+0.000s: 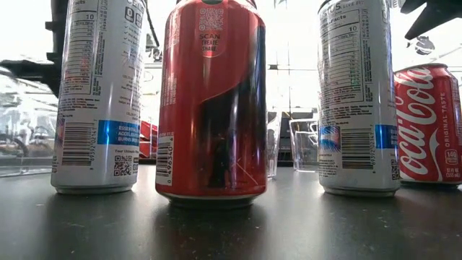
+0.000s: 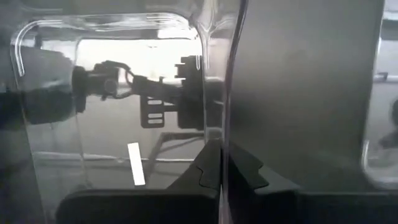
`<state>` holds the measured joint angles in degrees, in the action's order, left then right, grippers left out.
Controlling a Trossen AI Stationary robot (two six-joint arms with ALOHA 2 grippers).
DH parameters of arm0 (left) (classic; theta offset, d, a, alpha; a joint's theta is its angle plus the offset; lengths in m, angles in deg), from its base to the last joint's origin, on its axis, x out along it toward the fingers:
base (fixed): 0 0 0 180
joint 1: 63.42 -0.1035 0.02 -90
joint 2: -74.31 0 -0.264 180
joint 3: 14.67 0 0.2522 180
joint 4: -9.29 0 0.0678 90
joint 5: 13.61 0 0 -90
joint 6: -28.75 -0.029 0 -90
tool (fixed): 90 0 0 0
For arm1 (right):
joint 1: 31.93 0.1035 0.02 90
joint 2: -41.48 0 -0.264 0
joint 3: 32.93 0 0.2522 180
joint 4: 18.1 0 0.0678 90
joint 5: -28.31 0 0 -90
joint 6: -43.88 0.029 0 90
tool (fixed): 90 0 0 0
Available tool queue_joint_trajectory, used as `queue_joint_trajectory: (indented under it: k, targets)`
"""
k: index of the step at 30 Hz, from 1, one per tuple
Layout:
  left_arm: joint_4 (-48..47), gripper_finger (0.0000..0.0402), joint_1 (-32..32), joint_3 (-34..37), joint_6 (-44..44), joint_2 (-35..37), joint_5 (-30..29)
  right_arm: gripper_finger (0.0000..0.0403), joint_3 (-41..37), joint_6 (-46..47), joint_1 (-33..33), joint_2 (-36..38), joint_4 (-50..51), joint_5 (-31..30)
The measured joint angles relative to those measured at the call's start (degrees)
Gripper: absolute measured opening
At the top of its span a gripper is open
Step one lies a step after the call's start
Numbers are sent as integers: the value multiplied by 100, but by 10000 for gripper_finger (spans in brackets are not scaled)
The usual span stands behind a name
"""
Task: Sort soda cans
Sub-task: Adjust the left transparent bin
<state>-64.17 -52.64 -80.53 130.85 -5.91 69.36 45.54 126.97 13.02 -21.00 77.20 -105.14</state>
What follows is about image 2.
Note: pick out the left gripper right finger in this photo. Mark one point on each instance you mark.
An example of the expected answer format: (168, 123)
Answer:
(311, 208)

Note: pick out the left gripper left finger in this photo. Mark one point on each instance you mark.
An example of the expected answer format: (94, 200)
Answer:
(140, 208)

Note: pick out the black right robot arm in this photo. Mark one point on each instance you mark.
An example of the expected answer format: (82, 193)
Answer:
(102, 82)

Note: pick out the black slotted bracket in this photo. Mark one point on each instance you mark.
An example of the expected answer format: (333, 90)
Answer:
(143, 109)

